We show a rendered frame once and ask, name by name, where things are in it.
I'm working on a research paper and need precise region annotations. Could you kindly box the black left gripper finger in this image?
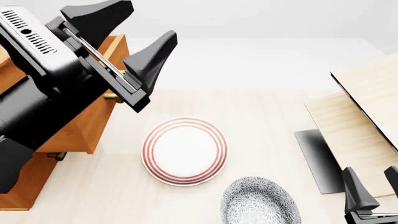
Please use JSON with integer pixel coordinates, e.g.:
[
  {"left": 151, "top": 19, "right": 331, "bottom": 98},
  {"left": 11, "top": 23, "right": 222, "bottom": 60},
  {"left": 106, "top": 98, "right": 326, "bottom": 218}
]
[
  {"left": 60, "top": 0, "right": 135, "bottom": 48},
  {"left": 123, "top": 30, "right": 178, "bottom": 95}
]

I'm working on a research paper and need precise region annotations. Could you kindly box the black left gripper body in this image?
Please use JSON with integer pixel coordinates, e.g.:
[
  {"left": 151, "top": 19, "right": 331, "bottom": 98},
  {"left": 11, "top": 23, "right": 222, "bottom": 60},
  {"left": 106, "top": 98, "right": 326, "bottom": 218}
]
[{"left": 45, "top": 16, "right": 152, "bottom": 114}]

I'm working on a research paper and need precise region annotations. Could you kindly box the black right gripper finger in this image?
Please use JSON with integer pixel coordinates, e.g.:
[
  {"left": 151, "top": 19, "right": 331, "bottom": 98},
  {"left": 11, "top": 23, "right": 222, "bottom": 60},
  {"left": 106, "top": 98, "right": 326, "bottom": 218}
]
[
  {"left": 341, "top": 166, "right": 381, "bottom": 215},
  {"left": 383, "top": 166, "right": 398, "bottom": 192}
]

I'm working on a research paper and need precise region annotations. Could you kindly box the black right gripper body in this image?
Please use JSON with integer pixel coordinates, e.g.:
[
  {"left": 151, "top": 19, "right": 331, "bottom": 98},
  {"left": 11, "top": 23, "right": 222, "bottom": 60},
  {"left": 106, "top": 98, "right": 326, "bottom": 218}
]
[{"left": 343, "top": 209, "right": 398, "bottom": 224}]

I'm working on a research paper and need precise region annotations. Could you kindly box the wooden cabinet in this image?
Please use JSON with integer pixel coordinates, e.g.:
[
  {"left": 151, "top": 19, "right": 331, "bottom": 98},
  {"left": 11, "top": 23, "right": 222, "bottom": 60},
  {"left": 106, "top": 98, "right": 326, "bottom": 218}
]
[{"left": 0, "top": 151, "right": 59, "bottom": 211}]

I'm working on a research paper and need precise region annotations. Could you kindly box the pale wooden board rack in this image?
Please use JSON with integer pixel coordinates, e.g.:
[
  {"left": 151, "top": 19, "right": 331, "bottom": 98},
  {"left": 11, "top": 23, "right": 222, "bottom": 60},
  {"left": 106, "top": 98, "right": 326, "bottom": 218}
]
[{"left": 304, "top": 52, "right": 398, "bottom": 200}]

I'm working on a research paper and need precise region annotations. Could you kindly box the white plate with red rings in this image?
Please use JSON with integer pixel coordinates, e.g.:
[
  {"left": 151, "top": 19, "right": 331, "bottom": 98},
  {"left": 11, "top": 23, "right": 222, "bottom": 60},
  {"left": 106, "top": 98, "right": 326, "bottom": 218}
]
[{"left": 141, "top": 116, "right": 229, "bottom": 187}]

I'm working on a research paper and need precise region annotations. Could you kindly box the grey patterned bowl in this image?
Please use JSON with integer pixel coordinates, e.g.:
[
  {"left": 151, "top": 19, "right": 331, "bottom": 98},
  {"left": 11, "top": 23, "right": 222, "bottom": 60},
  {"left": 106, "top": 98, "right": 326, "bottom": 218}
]
[{"left": 220, "top": 176, "right": 302, "bottom": 224}]

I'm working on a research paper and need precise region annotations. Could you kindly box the brass drawer handle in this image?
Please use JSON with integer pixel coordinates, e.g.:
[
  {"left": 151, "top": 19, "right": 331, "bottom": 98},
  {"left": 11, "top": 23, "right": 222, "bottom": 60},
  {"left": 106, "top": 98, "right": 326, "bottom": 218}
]
[
  {"left": 103, "top": 67, "right": 129, "bottom": 105},
  {"left": 46, "top": 151, "right": 68, "bottom": 162}
]

